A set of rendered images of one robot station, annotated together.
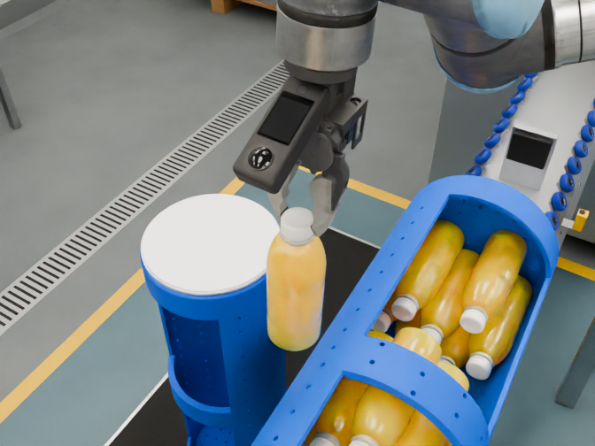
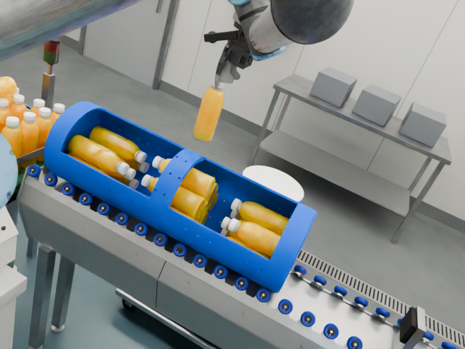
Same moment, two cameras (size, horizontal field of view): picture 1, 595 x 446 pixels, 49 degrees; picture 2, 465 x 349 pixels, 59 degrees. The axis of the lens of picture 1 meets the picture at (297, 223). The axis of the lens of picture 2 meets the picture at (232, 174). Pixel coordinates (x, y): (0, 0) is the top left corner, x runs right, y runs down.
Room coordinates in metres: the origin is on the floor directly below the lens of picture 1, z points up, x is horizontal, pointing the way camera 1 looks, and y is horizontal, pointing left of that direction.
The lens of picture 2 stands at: (0.30, -1.30, 1.84)
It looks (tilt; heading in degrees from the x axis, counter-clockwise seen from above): 28 degrees down; 74
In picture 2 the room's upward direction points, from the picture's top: 20 degrees clockwise
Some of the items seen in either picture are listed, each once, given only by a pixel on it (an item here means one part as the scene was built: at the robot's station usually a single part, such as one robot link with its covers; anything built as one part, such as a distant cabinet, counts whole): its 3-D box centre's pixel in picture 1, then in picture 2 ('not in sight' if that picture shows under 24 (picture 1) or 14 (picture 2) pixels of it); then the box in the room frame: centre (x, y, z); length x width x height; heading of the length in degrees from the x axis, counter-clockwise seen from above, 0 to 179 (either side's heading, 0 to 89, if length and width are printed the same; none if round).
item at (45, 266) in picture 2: not in sight; (41, 302); (0.08, 0.02, 0.31); 0.06 x 0.06 x 0.63; 61
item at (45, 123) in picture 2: not in sight; (42, 136); (-0.02, 0.23, 1.00); 0.07 x 0.07 x 0.19
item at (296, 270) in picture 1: (295, 283); (210, 111); (0.54, 0.00, 1.34); 0.07 x 0.07 x 0.19
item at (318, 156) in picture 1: (320, 104); (241, 45); (0.57, -0.02, 1.59); 0.09 x 0.08 x 0.12; 151
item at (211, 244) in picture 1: (211, 241); (272, 183); (0.92, 0.17, 1.03); 0.28 x 0.28 x 0.01
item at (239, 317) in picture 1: (227, 367); not in sight; (0.92, 0.17, 0.59); 0.28 x 0.28 x 0.88
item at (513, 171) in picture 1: (526, 158); (405, 334); (1.22, -0.54, 1.00); 0.10 x 0.04 x 0.15; 61
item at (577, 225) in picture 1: (567, 216); not in sight; (1.11, -0.63, 0.92); 0.08 x 0.03 x 0.05; 61
